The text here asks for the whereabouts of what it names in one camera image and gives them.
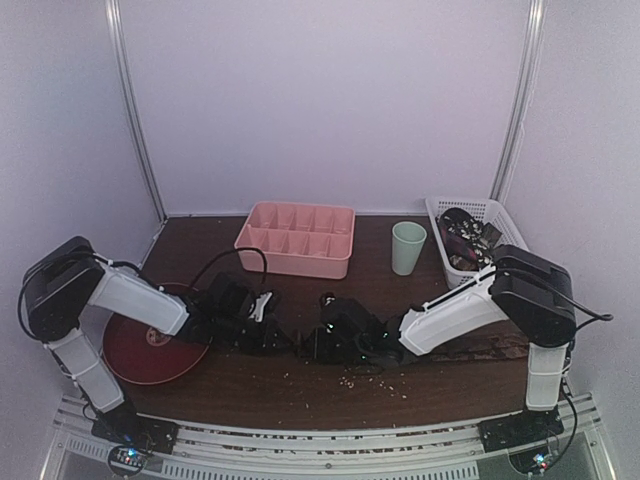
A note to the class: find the white plastic mesh basket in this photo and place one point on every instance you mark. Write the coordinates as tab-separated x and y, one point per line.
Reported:
487	211

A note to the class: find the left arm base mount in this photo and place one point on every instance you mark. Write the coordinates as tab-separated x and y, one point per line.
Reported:
137	438

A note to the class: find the brown patterned tie in basket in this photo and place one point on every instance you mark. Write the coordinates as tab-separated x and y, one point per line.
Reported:
468	242

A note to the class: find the aluminium corner post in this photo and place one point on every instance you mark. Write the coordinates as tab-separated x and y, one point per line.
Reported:
522	97
116	31

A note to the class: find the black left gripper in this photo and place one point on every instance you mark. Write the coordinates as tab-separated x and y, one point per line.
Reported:
266	342

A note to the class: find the mint green plastic cup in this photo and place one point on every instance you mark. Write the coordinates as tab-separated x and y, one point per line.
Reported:
408	239

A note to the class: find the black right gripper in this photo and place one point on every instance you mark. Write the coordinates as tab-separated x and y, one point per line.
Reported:
318	343

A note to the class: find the dark floral patterned tie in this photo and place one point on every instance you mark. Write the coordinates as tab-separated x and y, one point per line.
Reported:
464	349

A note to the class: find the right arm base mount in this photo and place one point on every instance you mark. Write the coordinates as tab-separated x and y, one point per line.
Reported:
526	436

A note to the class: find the red round tray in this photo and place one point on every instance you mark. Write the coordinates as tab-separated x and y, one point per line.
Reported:
139	354

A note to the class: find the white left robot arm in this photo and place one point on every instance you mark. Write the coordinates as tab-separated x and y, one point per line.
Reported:
67	298

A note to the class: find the right aluminium corner post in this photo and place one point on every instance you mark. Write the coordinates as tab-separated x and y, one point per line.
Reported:
522	97

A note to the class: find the aluminium front rail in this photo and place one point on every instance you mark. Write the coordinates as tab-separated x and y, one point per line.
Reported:
442	451

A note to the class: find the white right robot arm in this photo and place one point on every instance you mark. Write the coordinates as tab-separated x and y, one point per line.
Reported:
518	286

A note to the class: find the left aluminium corner post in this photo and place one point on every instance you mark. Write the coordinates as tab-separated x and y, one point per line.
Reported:
116	31

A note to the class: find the pink divided organizer box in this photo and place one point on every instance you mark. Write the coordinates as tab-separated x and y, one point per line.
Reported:
298	239

